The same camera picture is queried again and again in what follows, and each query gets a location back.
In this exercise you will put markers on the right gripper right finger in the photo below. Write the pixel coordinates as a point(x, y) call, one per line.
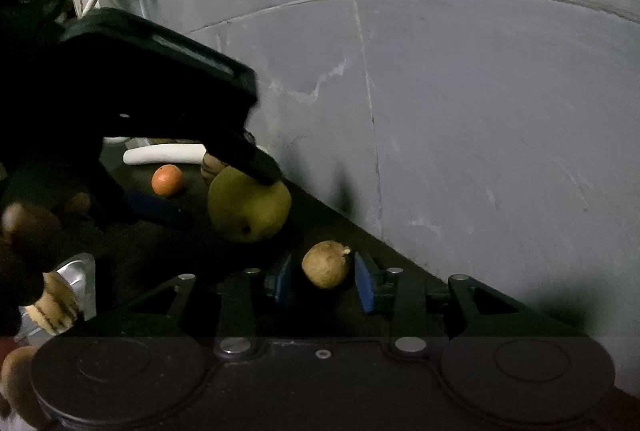
point(404, 304)

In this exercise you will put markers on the yellow round citrus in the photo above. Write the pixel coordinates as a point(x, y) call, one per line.
point(244, 209)

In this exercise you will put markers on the brown pear in tray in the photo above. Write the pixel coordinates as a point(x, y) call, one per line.
point(16, 386)

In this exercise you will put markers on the small orange mandarin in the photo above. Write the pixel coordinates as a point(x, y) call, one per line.
point(167, 180)

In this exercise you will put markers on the small brown potato-like fruit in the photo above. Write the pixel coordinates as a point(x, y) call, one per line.
point(325, 264)

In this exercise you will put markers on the striped pepino melon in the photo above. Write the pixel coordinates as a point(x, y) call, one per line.
point(57, 309)
point(211, 167)

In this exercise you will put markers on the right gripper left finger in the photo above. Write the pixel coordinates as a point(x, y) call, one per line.
point(234, 313)

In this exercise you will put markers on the striped pepino melon in tray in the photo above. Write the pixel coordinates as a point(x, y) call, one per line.
point(57, 309)

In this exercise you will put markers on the white leek stalk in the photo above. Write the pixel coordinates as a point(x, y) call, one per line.
point(170, 153)

